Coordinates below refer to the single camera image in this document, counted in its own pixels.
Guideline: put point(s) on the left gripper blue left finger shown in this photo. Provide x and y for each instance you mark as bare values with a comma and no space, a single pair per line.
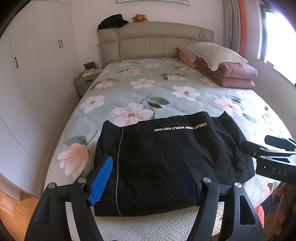
97,180

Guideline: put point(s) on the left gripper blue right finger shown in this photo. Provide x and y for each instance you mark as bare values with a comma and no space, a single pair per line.
191,179

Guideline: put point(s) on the black hooded jacket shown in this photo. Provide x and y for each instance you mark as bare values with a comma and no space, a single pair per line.
145,179

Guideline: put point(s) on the folded pink duvet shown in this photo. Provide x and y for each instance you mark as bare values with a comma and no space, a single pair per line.
229,75

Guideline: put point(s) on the floral quilted bedspread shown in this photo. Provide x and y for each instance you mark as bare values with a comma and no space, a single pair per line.
145,89

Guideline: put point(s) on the beige nightstand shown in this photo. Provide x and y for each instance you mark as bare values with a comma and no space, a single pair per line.
83,83

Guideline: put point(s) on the folded salmon blanket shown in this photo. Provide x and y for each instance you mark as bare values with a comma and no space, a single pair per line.
186,56

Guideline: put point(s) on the cream lace pillow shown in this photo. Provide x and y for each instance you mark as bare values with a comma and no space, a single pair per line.
214,54

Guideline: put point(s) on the books on nightstand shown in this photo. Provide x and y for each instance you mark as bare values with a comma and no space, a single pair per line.
90,72

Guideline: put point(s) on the small dark clock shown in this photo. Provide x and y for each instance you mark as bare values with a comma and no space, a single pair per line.
89,65

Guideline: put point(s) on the white wardrobe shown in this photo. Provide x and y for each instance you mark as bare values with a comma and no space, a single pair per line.
38,64

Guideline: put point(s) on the beige padded headboard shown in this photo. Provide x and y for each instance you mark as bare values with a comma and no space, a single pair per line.
149,40

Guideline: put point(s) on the grey orange curtain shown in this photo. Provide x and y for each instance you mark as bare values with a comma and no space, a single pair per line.
235,25

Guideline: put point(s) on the orange plush toy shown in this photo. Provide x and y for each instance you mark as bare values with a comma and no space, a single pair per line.
139,18

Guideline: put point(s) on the black garment on headboard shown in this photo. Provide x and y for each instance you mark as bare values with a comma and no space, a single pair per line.
114,21

